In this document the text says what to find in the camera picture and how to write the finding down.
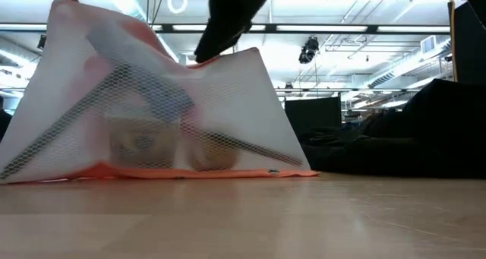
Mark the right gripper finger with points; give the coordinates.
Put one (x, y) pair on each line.
(222, 36)

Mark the mesh pouch with orange zipper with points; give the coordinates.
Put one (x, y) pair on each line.
(243, 111)

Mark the blue snack bar wrapper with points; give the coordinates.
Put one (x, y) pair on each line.
(152, 84)

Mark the gold patterned round tin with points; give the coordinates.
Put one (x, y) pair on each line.
(212, 154)

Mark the black backpack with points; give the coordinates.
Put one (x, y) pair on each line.
(417, 137)

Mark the black partition panel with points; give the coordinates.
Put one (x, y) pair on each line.
(311, 114)

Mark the black partition with yellow edge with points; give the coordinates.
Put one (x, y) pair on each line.
(471, 42)

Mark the black overhead camera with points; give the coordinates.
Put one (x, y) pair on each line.
(309, 49)
(41, 42)

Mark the black overhead frame bar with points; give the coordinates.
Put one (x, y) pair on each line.
(322, 28)

